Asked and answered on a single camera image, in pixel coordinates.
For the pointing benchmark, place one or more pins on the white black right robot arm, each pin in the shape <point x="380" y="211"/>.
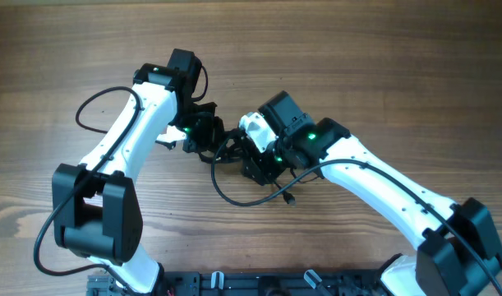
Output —
<point x="457" y="247"/>

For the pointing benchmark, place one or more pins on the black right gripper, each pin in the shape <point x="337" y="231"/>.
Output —
<point x="262" y="171"/>

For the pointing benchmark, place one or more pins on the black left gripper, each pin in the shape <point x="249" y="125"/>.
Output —
<point x="214" y="135"/>

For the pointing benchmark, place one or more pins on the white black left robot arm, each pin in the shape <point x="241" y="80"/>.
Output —
<point x="96" y="214"/>

